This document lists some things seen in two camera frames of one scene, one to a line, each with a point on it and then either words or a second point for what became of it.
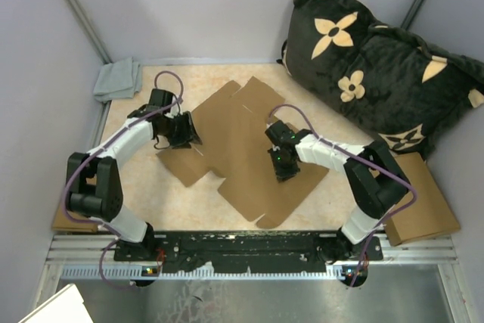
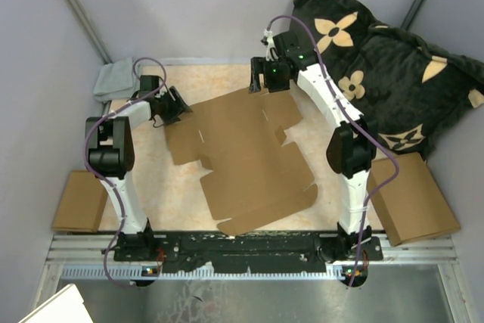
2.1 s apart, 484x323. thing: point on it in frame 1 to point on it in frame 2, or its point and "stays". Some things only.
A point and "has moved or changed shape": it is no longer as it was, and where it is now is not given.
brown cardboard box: [231, 128] has moved or changed shape
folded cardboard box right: [429, 214] stays
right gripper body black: [282, 168] to [275, 79]
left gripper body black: [178, 129] to [169, 109]
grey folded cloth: [120, 79] stays
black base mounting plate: [247, 250] stays
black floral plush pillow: [399, 90] stays
